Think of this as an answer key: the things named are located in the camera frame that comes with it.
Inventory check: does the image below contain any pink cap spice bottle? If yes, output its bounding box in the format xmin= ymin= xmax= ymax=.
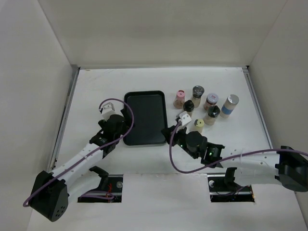
xmin=173 ymin=90 xmax=185 ymax=109

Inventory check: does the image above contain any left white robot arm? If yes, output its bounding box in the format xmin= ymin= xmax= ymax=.
xmin=24 ymin=107 xmax=134 ymax=222

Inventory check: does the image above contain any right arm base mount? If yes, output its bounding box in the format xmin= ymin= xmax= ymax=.
xmin=207 ymin=167 xmax=255 ymax=203

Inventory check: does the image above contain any black rectangular plastic tray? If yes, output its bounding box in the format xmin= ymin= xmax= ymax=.
xmin=124 ymin=90 xmax=167 ymax=146

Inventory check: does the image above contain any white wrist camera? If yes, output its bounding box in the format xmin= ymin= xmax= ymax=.
xmin=99 ymin=102 xmax=116 ymax=121
xmin=176 ymin=111 xmax=192 ymax=129

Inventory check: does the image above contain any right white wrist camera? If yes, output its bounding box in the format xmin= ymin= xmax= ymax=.
xmin=176 ymin=111 xmax=192 ymax=129

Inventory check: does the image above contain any yellow cap spice bottle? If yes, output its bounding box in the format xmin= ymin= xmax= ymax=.
xmin=190 ymin=119 xmax=205 ymax=134

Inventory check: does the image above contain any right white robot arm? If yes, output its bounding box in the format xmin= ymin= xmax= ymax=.
xmin=161 ymin=126 xmax=308 ymax=192

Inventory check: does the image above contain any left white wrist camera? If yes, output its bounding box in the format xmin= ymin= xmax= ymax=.
xmin=99 ymin=102 xmax=116 ymax=121

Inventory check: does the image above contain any small black cap spice bottle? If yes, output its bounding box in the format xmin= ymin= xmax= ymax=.
xmin=182 ymin=100 xmax=194 ymax=117

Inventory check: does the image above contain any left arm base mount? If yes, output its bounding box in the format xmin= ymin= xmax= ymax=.
xmin=77 ymin=166 xmax=124 ymax=203

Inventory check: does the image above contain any silver cap blue label bottle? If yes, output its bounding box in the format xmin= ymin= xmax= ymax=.
xmin=220 ymin=94 xmax=239 ymax=118

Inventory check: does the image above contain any red label spice jar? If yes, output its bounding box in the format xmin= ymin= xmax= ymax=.
xmin=204 ymin=93 xmax=219 ymax=111

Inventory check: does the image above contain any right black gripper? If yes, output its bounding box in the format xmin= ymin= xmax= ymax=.
xmin=161 ymin=123 xmax=199 ymax=159

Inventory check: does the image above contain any grey cap pepper grinder bottle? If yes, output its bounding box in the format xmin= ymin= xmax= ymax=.
xmin=191 ymin=85 xmax=205 ymax=108

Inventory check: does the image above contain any black cap grinder bottle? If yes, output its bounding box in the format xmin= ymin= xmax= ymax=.
xmin=204 ymin=105 xmax=220 ymax=126

